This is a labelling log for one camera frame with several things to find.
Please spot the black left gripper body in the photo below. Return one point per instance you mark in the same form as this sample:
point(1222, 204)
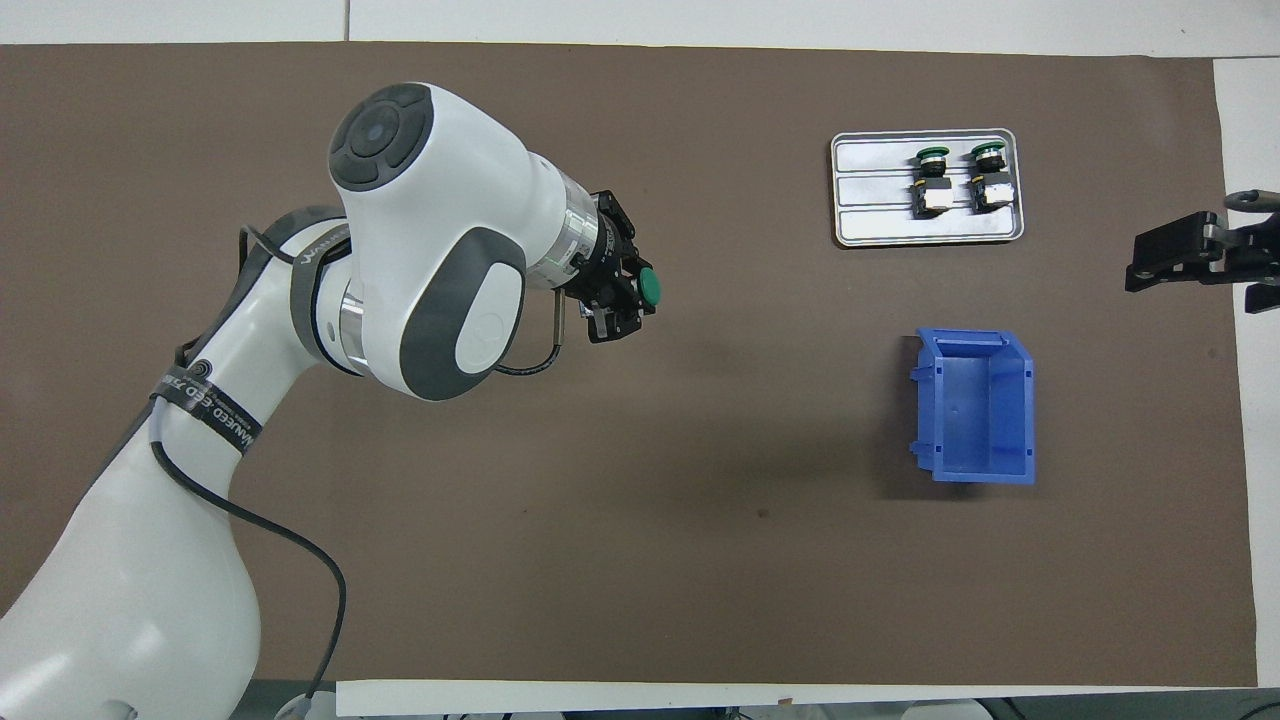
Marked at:
point(610, 260)

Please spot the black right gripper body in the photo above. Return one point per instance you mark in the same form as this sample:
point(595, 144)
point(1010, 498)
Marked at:
point(1250, 250)

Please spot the green push button switch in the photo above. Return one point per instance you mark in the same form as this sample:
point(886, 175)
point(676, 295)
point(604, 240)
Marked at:
point(651, 287)
point(933, 198)
point(991, 192)

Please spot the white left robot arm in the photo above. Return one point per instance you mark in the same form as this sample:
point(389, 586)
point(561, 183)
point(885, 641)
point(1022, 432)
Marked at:
point(440, 220)

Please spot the brown table mat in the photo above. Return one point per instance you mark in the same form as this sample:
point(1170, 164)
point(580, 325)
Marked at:
point(700, 500)

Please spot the silver metal tray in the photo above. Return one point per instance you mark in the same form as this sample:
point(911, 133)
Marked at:
point(880, 225)

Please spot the blue plastic storage bin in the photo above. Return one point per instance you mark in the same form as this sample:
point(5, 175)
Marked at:
point(975, 410)

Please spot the white round object below table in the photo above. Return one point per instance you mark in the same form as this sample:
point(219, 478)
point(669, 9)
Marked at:
point(295, 708)

